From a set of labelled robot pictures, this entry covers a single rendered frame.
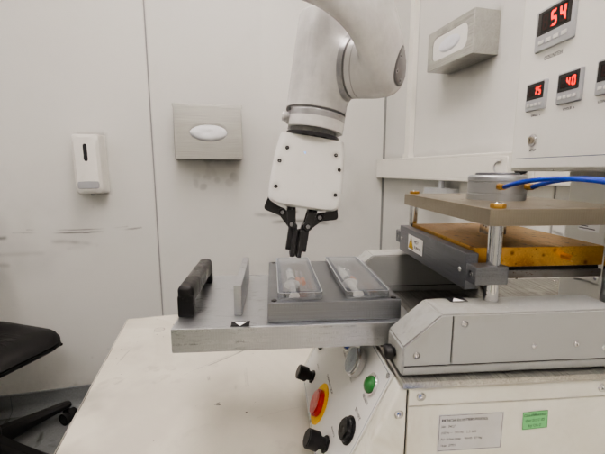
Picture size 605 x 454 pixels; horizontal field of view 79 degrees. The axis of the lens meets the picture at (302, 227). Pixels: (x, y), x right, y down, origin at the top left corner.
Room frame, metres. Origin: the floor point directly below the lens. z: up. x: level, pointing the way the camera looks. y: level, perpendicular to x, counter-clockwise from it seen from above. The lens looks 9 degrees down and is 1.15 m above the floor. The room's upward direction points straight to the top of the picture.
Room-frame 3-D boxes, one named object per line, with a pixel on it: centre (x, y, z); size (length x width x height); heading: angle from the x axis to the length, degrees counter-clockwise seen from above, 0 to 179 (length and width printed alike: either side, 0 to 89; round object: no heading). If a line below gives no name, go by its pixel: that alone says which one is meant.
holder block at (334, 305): (0.53, -0.03, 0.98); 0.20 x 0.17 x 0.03; 5
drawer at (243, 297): (0.52, 0.02, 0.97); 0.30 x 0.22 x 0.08; 95
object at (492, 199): (0.53, -0.32, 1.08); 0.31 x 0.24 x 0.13; 5
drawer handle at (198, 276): (0.51, 0.15, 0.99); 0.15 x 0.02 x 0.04; 5
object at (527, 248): (0.54, -0.29, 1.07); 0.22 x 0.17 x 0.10; 5
